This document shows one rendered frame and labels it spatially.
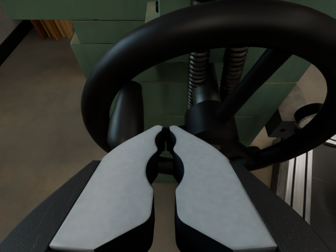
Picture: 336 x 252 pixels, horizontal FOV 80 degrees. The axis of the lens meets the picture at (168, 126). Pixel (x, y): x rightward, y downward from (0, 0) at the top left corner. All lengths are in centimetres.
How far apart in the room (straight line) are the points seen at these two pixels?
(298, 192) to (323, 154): 25
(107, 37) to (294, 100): 46
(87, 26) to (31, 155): 104
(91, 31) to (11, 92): 137
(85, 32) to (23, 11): 9
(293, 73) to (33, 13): 46
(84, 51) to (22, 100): 123
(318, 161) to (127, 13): 95
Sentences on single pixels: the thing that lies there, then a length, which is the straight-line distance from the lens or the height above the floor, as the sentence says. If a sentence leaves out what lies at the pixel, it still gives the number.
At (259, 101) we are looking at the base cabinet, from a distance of 52.
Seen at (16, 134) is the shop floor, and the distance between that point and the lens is 146.
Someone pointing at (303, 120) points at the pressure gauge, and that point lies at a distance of 51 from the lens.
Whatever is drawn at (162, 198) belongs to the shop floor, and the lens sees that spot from 104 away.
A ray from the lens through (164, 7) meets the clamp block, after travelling 23.
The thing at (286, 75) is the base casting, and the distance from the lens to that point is 48.
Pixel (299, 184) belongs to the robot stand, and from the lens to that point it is 97.
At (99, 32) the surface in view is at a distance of 38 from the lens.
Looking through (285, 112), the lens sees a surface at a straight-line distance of 57.
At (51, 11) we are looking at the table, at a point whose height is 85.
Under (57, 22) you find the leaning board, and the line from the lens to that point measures 194.
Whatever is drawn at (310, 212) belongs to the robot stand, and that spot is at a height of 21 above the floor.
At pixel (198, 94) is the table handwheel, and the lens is 26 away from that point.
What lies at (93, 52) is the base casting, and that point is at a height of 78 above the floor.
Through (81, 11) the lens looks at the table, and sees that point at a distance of 36.
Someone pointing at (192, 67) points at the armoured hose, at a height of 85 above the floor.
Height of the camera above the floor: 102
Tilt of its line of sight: 58 degrees down
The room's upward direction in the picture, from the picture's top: straight up
